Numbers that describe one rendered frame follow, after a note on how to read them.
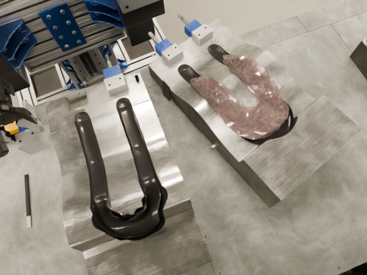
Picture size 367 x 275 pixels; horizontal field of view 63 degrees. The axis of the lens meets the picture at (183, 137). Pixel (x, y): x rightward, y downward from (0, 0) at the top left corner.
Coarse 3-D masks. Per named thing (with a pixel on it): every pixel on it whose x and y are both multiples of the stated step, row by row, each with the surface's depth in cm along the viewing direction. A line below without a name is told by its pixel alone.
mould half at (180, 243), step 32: (96, 96) 77; (128, 96) 76; (64, 128) 74; (96, 128) 74; (160, 128) 73; (64, 160) 71; (128, 160) 70; (160, 160) 68; (64, 192) 66; (128, 192) 63; (64, 224) 61; (192, 224) 67; (96, 256) 65; (128, 256) 65; (160, 256) 65; (192, 256) 64
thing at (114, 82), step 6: (108, 60) 80; (108, 66) 80; (114, 66) 78; (108, 72) 78; (114, 72) 78; (120, 72) 78; (108, 78) 75; (114, 78) 75; (120, 78) 76; (108, 84) 75; (114, 84) 75; (120, 84) 75; (126, 84) 75; (108, 90) 74; (114, 90) 75; (120, 90) 76; (126, 90) 77
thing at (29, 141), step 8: (24, 104) 72; (24, 128) 68; (16, 136) 66; (24, 136) 66; (32, 136) 66; (40, 136) 67; (16, 144) 66; (24, 144) 66; (32, 144) 66; (40, 144) 68; (48, 144) 70; (32, 152) 70
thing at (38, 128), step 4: (28, 104) 65; (28, 108) 64; (32, 108) 66; (32, 112) 65; (36, 116) 66; (16, 120) 60; (20, 120) 60; (24, 120) 60; (16, 124) 60; (20, 124) 61; (24, 124) 61; (28, 124) 62; (32, 124) 63; (36, 124) 63; (40, 124) 65; (28, 128) 63; (32, 128) 64; (36, 128) 64; (40, 128) 66; (36, 132) 66; (40, 132) 67
